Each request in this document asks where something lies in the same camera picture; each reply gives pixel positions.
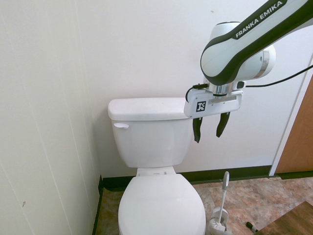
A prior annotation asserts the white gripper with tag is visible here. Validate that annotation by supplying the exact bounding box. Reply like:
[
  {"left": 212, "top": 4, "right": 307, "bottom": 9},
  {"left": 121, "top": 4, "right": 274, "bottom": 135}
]
[{"left": 183, "top": 88, "right": 245, "bottom": 143}]

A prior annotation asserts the white toilet brush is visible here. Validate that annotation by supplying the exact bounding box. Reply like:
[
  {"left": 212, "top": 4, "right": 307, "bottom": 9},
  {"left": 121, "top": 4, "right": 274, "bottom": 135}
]
[{"left": 218, "top": 171, "right": 231, "bottom": 228}]

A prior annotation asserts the brown wooden door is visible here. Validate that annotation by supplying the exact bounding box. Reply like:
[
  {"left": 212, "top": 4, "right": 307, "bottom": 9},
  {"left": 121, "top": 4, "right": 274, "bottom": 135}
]
[{"left": 275, "top": 72, "right": 313, "bottom": 175}]

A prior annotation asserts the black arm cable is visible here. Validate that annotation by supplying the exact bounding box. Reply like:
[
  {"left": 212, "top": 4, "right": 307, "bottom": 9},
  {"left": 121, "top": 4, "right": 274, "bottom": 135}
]
[{"left": 185, "top": 64, "right": 313, "bottom": 101}]

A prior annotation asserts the white toilet tank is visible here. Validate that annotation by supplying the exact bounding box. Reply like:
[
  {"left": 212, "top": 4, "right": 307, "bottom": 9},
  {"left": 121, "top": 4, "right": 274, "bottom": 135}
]
[{"left": 111, "top": 116, "right": 197, "bottom": 168}]

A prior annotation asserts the white door frame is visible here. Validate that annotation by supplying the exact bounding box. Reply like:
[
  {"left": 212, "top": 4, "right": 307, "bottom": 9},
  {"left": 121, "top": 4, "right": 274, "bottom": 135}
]
[{"left": 268, "top": 56, "right": 313, "bottom": 177}]

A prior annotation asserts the dark wooden board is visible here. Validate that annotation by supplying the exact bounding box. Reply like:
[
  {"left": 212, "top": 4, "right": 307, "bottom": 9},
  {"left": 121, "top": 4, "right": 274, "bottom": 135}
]
[{"left": 239, "top": 200, "right": 313, "bottom": 235}]

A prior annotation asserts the white toilet seat lid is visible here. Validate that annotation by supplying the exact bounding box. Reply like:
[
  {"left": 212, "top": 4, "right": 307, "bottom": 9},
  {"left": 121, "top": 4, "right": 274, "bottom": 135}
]
[{"left": 118, "top": 174, "right": 207, "bottom": 235}]

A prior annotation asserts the white toilet brush holder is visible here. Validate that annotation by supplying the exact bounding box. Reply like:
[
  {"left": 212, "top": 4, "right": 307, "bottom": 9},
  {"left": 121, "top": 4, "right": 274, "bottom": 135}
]
[{"left": 208, "top": 207, "right": 233, "bottom": 235}]

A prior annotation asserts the small black tool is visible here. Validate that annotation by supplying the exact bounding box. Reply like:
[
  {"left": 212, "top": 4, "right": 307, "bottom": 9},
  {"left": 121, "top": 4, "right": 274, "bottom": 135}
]
[{"left": 245, "top": 221, "right": 259, "bottom": 232}]

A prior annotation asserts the white toilet tank lid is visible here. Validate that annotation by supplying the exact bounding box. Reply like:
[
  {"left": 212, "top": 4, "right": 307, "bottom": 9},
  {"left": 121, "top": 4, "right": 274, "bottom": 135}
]
[{"left": 108, "top": 97, "right": 194, "bottom": 121}]

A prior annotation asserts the black baseboard beside toilet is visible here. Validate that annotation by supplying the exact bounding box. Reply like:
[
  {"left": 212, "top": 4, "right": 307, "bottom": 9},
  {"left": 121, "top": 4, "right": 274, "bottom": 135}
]
[{"left": 94, "top": 174, "right": 105, "bottom": 235}]

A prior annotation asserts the black baseboard behind tank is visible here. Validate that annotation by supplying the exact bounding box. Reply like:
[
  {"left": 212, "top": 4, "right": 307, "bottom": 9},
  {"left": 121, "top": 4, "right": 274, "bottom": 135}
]
[{"left": 100, "top": 164, "right": 272, "bottom": 192}]

